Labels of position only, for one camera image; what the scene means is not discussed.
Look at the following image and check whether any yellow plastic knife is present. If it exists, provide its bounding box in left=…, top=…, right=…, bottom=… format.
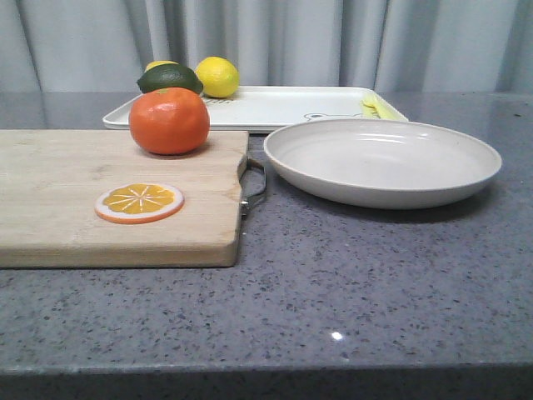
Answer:
left=361, top=101, right=381, bottom=119

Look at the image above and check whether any orange slice toy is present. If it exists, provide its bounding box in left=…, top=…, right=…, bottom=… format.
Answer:
left=94, top=182, right=185, bottom=224

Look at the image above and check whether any white rectangular tray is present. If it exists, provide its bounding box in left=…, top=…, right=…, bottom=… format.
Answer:
left=102, top=85, right=410, bottom=133

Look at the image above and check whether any grey curtain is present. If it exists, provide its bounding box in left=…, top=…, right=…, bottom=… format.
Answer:
left=1, top=1, right=532, bottom=93

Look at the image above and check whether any wooden cutting board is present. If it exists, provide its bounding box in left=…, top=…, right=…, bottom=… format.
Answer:
left=1, top=129, right=248, bottom=268

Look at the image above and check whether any green lime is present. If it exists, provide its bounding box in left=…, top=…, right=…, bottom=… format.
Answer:
left=137, top=63, right=203, bottom=94

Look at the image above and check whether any yellow plastic fork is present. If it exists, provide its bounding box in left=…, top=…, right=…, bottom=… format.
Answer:
left=361, top=94, right=407, bottom=122

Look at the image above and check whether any yellow lemon behind lime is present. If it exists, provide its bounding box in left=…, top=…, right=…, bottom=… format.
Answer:
left=145, top=60, right=176, bottom=72

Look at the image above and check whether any orange mandarin fruit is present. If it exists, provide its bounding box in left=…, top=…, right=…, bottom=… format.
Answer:
left=128, top=87, right=210, bottom=155

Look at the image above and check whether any beige round plate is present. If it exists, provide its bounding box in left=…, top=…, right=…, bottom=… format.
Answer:
left=263, top=118, right=502, bottom=210

